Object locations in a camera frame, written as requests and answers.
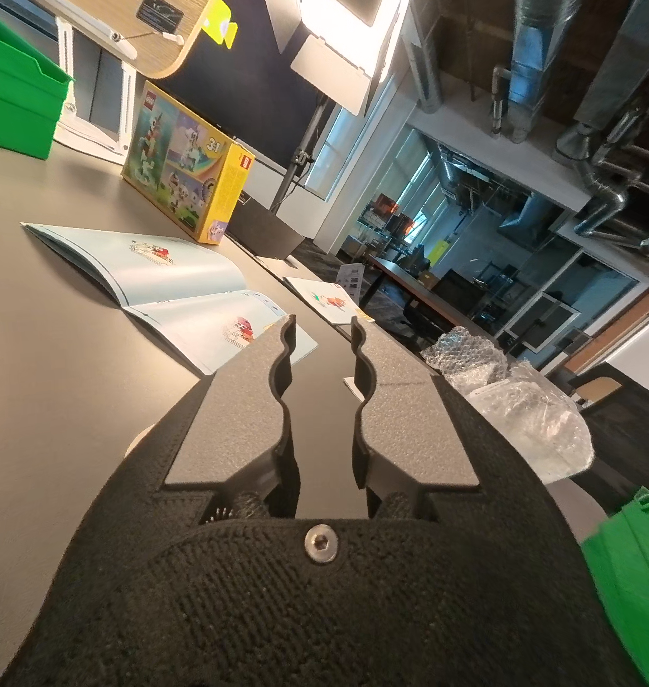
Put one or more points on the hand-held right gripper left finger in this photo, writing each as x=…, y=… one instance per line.
x=233, y=413

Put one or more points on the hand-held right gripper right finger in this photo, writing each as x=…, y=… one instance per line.
x=415, y=424

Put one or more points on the light blue instruction booklet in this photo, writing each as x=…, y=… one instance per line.
x=168, y=263

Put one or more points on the round white rainbow lego plate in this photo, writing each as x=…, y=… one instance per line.
x=139, y=443

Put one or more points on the yellow lego box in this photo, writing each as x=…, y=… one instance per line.
x=195, y=161

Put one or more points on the white paper slip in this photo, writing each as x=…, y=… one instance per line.
x=352, y=387

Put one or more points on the bubble wrap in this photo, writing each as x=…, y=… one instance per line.
x=464, y=354

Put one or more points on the clear plastic bag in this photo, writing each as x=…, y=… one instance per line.
x=533, y=424

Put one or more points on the long brown wooden table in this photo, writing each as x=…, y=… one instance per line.
x=426, y=290

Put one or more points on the closed white instruction booklet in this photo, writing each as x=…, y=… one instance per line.
x=324, y=300

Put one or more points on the white sign stand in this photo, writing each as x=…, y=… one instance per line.
x=351, y=282

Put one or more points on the white framed glass door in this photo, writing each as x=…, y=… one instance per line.
x=544, y=322

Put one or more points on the black case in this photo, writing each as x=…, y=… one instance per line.
x=265, y=231

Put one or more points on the wooden seat black chair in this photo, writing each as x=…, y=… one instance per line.
x=603, y=389

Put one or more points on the green plastic bin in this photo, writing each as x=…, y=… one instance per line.
x=630, y=579
x=18, y=91

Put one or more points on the black light stand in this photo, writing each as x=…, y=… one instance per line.
x=303, y=155

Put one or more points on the studio light panel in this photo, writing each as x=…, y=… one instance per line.
x=329, y=70

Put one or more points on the wooden top white-legged desk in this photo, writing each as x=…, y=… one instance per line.
x=163, y=53

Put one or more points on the yellow tag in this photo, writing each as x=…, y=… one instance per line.
x=219, y=21

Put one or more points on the black label plate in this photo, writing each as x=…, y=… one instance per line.
x=158, y=9

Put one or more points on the silver ventilation duct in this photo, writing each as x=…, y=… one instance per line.
x=539, y=64
x=619, y=107

